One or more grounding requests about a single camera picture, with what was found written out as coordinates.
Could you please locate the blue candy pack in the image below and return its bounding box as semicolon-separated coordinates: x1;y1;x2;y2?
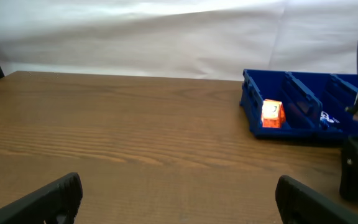
318;109;343;131

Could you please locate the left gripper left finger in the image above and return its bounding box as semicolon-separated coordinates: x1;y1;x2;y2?
0;172;84;224

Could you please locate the orange candy box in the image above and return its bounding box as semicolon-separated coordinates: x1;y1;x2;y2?
260;98;287;129

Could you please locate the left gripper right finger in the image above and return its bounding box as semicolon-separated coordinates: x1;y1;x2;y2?
275;174;358;224

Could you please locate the blue tray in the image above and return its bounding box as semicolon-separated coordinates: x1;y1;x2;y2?
239;68;358;144

